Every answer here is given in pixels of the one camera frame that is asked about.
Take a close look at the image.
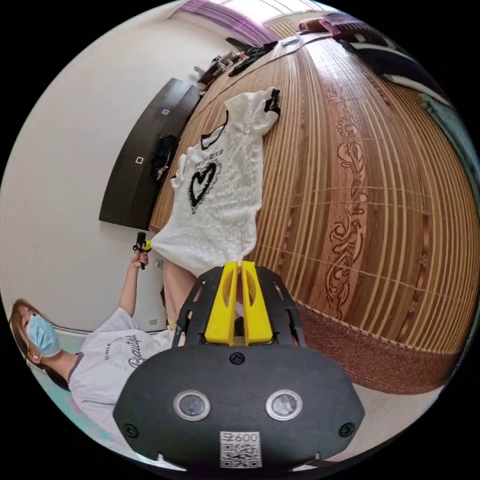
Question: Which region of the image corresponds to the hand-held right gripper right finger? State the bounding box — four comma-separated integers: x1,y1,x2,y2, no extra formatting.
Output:
241,260,274,347

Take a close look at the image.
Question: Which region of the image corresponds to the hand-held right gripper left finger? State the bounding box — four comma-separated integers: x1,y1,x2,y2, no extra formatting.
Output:
204,262,239,345

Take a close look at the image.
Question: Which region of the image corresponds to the white short sleeve heart print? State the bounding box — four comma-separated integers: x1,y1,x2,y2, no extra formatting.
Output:
151,87,282,277

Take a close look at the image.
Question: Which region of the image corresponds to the person's left forearm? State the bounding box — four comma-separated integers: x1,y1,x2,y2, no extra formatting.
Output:
118,263,146,317

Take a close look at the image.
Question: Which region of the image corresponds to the black garment with white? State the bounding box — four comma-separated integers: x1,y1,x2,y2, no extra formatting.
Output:
149,134,182,182

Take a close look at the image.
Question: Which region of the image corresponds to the dark wooden headboard panel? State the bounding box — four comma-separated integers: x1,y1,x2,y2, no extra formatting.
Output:
98,77,205,230

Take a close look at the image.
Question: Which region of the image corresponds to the person's body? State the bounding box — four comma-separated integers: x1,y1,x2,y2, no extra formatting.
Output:
8,258,198,457

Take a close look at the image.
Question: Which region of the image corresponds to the bed with woven mat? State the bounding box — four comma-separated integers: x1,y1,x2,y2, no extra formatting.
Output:
149,31,470,395

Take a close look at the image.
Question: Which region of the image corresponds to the pile of clothes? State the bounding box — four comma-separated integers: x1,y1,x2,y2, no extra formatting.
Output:
227,40,280,77

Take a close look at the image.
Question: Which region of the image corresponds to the purple curtain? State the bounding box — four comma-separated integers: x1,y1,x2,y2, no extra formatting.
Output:
175,0,279,44

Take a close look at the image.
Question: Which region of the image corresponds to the window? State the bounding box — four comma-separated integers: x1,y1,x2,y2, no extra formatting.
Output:
221,0,331,38

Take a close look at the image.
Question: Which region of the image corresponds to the dark red pillow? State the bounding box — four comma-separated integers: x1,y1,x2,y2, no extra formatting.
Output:
298,17,337,35

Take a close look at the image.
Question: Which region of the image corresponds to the dark striped quilt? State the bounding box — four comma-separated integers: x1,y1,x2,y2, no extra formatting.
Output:
329,13,402,53

